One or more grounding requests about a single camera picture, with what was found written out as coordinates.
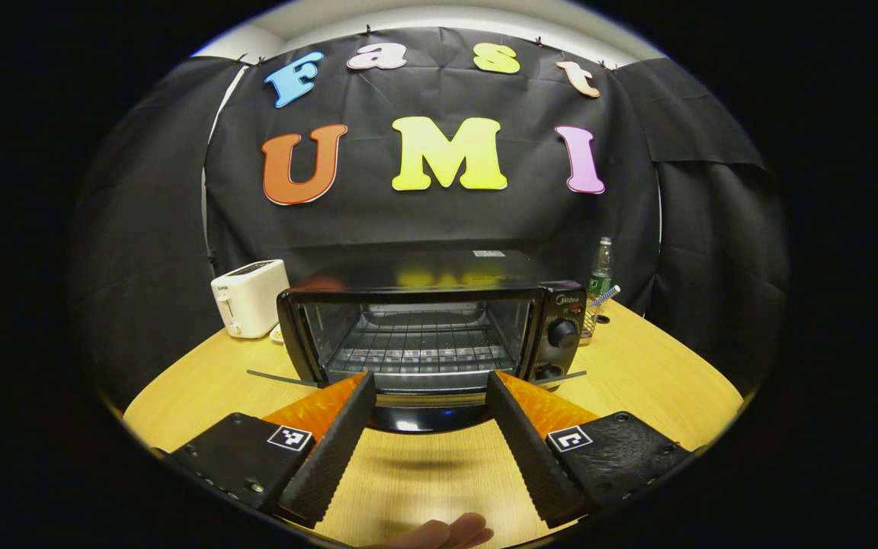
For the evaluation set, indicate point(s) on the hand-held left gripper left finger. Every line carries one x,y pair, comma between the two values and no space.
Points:
332,450

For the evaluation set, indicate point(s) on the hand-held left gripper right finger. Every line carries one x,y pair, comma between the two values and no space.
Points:
530,450

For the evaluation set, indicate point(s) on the black electric oven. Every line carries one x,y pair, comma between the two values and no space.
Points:
424,278

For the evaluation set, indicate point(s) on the white divided snack tray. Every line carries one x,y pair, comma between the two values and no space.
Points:
277,334

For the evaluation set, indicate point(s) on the metal mesh holder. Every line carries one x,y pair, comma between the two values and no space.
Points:
590,320

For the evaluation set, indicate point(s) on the white toaster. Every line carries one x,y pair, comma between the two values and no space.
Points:
252,297

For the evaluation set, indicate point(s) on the striped straw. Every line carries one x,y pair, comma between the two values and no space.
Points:
608,295

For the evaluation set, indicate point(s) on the clear plastic water bottle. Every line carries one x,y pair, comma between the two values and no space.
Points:
600,274

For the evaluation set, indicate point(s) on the black backdrop cloth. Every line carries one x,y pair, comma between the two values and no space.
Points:
439,221

